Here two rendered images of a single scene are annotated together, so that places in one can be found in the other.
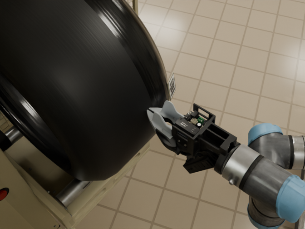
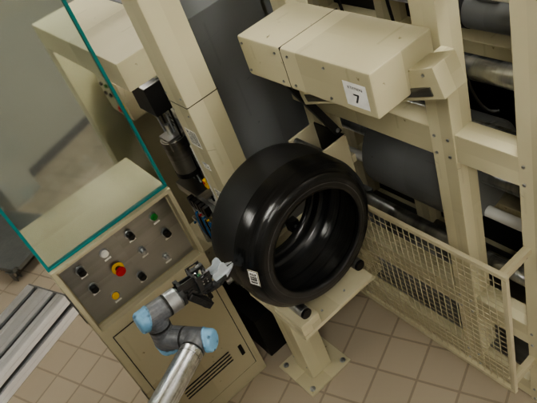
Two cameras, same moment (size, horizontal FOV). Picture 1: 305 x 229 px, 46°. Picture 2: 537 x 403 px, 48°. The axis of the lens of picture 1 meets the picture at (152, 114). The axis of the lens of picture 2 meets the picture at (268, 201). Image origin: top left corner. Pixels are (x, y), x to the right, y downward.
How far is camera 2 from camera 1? 1.89 m
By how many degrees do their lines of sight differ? 70
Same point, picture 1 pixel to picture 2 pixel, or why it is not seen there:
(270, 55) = not seen: outside the picture
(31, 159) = not seen: hidden behind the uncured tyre
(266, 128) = (204, 331)
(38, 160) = not seen: hidden behind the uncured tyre
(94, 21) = (245, 201)
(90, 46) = (233, 205)
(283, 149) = (187, 338)
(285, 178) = (148, 308)
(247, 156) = (168, 294)
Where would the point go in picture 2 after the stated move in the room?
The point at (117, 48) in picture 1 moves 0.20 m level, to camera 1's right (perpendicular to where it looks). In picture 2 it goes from (237, 219) to (224, 266)
